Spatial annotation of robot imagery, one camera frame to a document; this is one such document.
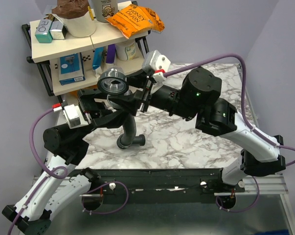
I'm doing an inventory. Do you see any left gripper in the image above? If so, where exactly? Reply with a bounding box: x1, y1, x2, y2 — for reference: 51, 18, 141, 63
73, 83, 126, 141

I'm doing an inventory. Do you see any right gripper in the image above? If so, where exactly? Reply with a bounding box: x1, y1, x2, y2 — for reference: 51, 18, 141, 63
107, 70, 197, 122

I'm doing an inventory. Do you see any grey tee pipe fitting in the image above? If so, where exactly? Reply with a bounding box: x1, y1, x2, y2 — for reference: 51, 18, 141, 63
116, 134, 146, 149

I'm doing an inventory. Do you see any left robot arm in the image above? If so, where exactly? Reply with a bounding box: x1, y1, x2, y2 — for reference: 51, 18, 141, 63
2, 89, 129, 235

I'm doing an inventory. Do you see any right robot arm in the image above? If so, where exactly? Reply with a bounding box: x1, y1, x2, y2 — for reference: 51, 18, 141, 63
109, 67, 286, 192

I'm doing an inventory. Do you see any white yellow cup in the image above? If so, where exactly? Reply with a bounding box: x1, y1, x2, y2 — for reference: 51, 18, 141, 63
115, 40, 136, 61

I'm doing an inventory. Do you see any purple white tube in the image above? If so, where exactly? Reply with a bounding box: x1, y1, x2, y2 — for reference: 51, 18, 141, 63
106, 44, 116, 65

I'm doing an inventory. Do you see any blue razor box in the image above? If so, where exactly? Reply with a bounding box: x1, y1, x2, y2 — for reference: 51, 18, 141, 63
58, 53, 85, 86

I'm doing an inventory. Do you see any beige black shelf rack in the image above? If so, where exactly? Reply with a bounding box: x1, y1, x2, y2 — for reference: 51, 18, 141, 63
21, 0, 154, 118

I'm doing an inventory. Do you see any blue white tube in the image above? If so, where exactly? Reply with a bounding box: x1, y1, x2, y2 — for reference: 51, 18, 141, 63
92, 47, 104, 75

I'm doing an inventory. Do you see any orange honey dijon chip bag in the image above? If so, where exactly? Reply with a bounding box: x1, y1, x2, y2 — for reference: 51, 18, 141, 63
106, 4, 165, 39

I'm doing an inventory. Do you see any silver white box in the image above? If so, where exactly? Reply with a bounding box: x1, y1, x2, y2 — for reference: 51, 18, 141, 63
49, 21, 67, 40

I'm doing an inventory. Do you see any white skull cup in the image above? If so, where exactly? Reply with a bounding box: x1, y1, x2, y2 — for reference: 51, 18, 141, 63
91, 0, 118, 23

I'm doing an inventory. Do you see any teal white box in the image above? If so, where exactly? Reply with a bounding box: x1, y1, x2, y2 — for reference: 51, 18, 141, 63
35, 19, 53, 44

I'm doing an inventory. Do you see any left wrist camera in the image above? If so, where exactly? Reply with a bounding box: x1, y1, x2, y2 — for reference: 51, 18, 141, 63
63, 104, 88, 129

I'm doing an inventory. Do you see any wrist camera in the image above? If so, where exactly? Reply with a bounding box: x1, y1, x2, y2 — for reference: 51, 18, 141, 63
142, 50, 171, 82
63, 104, 88, 129

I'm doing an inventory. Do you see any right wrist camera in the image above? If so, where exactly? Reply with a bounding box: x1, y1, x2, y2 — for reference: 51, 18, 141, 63
142, 50, 171, 82

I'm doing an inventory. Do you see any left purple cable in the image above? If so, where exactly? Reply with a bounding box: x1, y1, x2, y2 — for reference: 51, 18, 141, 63
7, 104, 129, 235

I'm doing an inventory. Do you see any purple cable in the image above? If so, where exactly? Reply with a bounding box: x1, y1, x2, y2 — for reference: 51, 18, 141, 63
7, 104, 129, 235
161, 53, 295, 213

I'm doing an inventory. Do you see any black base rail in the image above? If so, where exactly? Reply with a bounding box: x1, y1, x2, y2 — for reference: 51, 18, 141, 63
70, 167, 245, 207

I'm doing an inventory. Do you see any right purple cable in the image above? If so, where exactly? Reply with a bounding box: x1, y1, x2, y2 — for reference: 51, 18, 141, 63
161, 53, 295, 213

